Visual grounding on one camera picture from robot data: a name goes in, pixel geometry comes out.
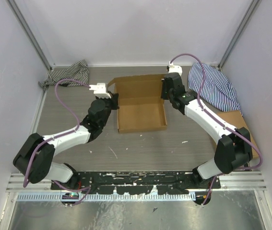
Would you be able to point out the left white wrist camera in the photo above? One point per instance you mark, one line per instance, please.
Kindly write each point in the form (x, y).
(100, 91)

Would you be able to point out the white slotted cable duct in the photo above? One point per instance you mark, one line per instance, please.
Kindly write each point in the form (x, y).
(63, 197)

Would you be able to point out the left aluminium corner post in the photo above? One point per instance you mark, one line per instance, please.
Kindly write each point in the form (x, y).
(26, 20)

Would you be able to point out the grey striped cloth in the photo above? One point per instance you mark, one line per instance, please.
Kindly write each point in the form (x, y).
(74, 75)

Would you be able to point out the blue striped cloth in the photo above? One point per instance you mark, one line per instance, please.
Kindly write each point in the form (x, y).
(217, 90)

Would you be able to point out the aluminium rail frame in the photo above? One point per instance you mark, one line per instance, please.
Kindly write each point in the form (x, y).
(235, 181)

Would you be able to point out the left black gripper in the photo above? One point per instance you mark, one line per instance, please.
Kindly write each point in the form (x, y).
(114, 100)

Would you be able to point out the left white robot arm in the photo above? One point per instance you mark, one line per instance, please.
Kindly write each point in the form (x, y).
(35, 158)

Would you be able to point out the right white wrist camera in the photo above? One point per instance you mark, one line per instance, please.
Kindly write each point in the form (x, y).
(171, 68)

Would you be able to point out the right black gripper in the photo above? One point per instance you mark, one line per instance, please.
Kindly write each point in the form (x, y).
(162, 95)

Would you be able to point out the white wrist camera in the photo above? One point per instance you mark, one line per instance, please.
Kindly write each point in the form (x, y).
(100, 91)
(171, 68)

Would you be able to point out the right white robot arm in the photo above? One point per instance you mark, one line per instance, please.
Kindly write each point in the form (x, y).
(233, 149)

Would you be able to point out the right aluminium corner post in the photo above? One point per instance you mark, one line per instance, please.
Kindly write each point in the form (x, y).
(254, 4)

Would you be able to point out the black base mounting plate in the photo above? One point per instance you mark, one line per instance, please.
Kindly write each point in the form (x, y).
(75, 183)

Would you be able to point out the aluminium corner post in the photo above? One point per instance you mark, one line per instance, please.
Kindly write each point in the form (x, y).
(254, 4)
(26, 20)

